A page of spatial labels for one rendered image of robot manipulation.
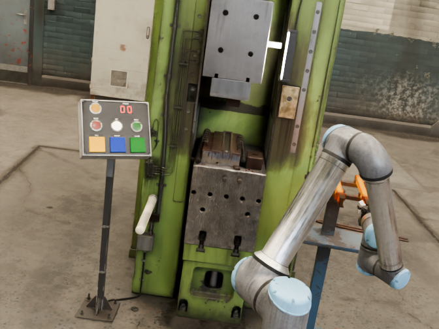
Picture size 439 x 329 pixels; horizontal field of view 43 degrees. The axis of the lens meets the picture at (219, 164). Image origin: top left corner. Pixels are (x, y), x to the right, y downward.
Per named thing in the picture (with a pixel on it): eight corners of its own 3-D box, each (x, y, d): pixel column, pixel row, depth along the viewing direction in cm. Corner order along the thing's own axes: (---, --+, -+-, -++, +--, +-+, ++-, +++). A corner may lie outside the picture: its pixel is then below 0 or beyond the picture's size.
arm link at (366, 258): (369, 281, 227) (375, 252, 224) (349, 267, 237) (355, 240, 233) (385, 277, 232) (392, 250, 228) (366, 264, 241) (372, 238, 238)
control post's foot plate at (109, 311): (113, 323, 305) (115, 309, 302) (73, 318, 305) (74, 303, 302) (121, 302, 326) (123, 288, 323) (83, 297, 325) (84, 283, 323)
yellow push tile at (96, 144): (105, 152, 271) (104, 136, 272) (89, 151, 267) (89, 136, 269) (104, 152, 272) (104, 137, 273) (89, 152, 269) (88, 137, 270)
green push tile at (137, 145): (145, 152, 279) (144, 137, 280) (131, 152, 276) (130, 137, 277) (144, 153, 280) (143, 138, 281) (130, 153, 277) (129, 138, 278)
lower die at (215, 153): (238, 167, 296) (240, 152, 294) (200, 162, 296) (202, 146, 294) (238, 146, 336) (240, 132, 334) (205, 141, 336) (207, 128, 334)
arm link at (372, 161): (395, 136, 189) (415, 282, 222) (369, 126, 199) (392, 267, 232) (370, 152, 185) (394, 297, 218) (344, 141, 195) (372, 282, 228)
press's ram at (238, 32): (277, 86, 283) (291, 4, 271) (202, 76, 283) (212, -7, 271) (273, 74, 323) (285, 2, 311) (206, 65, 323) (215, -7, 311)
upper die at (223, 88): (248, 101, 286) (251, 82, 283) (209, 96, 286) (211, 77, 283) (247, 87, 326) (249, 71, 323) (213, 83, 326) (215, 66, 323)
